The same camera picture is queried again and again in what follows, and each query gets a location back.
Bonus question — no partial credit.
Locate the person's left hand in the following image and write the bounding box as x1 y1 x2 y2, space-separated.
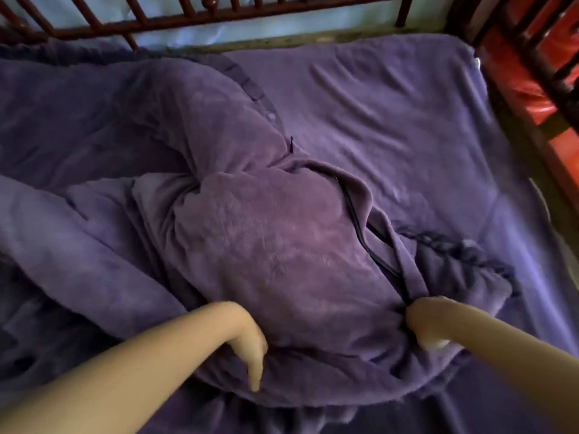
221 302 268 394

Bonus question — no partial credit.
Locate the person's right hand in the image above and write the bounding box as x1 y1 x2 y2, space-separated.
405 295 462 353

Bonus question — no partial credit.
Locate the purple fleece duvet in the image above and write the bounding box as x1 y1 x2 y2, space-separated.
0 40 521 434

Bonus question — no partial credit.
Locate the purple plush bed sheet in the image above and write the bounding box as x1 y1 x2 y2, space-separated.
221 33 579 434

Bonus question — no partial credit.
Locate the red wooden bed frame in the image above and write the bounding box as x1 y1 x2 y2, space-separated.
0 0 579 249

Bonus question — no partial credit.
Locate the person's right forearm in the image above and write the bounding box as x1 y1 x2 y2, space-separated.
434 298 579 434

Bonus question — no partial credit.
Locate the person's left forearm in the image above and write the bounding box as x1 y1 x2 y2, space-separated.
0 302 245 434

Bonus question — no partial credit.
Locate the red cloth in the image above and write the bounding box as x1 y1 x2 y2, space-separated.
479 0 579 186

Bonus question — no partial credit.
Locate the pale mosquito net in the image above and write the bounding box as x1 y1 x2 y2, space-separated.
0 0 458 50

